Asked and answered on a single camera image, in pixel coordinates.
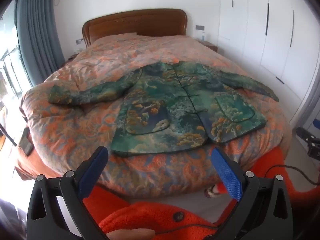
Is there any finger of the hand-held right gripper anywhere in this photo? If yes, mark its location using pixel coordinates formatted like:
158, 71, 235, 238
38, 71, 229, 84
296, 127, 313, 142

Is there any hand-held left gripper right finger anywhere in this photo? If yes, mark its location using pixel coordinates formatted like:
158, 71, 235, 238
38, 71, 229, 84
207, 147, 293, 240

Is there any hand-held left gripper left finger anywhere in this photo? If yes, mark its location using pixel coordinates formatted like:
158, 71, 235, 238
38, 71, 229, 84
26, 146, 110, 240

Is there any green floral padded jacket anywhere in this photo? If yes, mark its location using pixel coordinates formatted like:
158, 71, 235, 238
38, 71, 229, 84
48, 61, 279, 157

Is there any person's left hand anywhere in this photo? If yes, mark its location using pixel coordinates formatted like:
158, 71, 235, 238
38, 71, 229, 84
106, 229, 155, 240

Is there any red white striped slipper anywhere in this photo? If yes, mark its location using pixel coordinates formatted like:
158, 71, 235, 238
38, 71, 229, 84
204, 184, 227, 198

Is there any orange patterned quilt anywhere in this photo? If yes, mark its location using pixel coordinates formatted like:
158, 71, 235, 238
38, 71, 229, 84
20, 34, 293, 198

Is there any rust red bed sheet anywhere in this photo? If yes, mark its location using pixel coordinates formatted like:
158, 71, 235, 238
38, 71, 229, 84
14, 152, 58, 182

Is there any black flat device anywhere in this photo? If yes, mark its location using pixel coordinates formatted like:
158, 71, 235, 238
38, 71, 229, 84
19, 127, 34, 155

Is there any thin black rod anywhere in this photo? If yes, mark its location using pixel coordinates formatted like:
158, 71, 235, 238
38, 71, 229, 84
0, 123, 18, 147

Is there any white wardrobe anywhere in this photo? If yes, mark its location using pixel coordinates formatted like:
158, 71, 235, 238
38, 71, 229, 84
217, 0, 320, 105

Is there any wooden nightstand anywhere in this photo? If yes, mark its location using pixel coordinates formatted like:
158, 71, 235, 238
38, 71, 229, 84
197, 40, 218, 53

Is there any blue grey curtain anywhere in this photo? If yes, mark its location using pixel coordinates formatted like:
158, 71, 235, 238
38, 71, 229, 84
16, 0, 66, 87

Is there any wooden headboard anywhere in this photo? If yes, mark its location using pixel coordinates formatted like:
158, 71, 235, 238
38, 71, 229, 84
82, 9, 188, 48

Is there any window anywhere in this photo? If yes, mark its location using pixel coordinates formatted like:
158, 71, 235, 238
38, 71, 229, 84
0, 12, 33, 155

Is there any black cable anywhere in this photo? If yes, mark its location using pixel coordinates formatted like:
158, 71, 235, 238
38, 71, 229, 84
264, 164, 320, 186

